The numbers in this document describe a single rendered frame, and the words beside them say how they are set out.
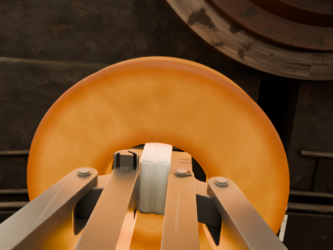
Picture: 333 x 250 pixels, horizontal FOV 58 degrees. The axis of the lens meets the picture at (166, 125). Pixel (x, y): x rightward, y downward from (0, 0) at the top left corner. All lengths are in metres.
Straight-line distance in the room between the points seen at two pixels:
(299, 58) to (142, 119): 0.27
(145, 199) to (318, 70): 0.30
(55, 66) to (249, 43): 0.29
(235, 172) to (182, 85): 0.06
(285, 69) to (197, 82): 0.24
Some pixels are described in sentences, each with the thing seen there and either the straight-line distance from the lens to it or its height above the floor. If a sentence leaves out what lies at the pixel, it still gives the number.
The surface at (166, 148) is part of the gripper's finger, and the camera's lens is 0.16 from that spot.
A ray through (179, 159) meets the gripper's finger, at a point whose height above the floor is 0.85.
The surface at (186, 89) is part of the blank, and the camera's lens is 0.15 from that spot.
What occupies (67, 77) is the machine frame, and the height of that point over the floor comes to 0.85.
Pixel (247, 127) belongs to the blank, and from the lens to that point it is 0.16.
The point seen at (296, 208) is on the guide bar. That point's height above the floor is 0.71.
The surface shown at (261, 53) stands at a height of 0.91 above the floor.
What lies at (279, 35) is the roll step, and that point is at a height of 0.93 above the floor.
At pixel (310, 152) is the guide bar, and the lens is 0.52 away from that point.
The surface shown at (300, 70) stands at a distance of 0.40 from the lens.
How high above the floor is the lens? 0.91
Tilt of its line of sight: 15 degrees down
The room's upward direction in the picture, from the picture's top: 4 degrees clockwise
